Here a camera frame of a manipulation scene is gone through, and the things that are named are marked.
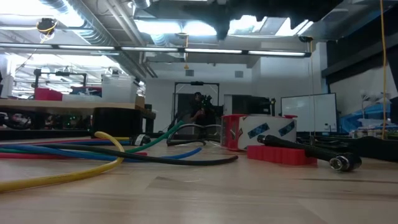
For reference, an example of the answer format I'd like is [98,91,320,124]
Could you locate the clear plastic storage container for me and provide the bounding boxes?
[101,73,140,104]

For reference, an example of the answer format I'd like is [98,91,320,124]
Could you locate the black ratchet wrench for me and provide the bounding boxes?
[256,134,363,173]

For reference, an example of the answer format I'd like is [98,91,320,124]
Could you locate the black and yellow cord reel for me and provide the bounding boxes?
[35,17,59,41]

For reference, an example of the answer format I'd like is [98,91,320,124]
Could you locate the whiteboard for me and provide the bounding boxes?
[280,92,338,133]

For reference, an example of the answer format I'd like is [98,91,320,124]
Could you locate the thin yellow hanging cord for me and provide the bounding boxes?
[183,32,190,70]

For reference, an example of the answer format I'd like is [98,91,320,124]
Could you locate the blue tarp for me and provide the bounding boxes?
[340,103,393,134]

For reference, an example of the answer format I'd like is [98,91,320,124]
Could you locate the black and white cabinet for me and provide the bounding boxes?
[223,93,277,116]

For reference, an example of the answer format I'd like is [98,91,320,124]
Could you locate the red storage box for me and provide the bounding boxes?
[34,87,63,101]

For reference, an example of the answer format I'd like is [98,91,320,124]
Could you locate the black gantry frame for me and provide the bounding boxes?
[172,81,221,132]
[32,68,88,88]

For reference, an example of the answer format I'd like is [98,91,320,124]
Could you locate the wooden workbench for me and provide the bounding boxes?
[0,98,157,140]

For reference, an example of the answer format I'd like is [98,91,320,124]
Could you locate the red socket bit holder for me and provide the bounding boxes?
[246,144,318,167]

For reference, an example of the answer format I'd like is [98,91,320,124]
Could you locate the yellow hanging extension cord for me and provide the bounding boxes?
[379,0,389,140]

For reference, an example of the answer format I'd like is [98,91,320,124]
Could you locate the person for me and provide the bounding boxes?
[188,91,218,127]

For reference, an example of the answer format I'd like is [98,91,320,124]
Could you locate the green cable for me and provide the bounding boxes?
[0,120,185,156]

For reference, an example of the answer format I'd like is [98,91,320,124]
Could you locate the red dispenser with clear tape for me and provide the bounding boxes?
[220,113,299,152]

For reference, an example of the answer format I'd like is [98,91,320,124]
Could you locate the black-framed clear safety glasses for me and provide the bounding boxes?
[165,123,223,147]

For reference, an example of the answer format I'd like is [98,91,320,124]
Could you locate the thick red cable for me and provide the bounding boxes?
[0,138,149,160]

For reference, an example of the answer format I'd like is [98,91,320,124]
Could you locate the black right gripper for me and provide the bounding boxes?
[174,0,243,41]

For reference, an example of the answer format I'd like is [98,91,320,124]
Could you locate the white label cable tie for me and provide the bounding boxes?
[129,134,152,147]

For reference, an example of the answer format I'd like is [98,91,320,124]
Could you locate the black cable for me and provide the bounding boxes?
[29,142,239,167]

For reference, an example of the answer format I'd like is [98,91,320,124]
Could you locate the blue cable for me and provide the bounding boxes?
[0,141,203,164]

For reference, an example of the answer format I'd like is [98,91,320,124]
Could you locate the yellow cable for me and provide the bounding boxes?
[0,131,126,194]

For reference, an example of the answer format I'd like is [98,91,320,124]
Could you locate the long linear ceiling light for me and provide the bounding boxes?
[0,42,312,58]

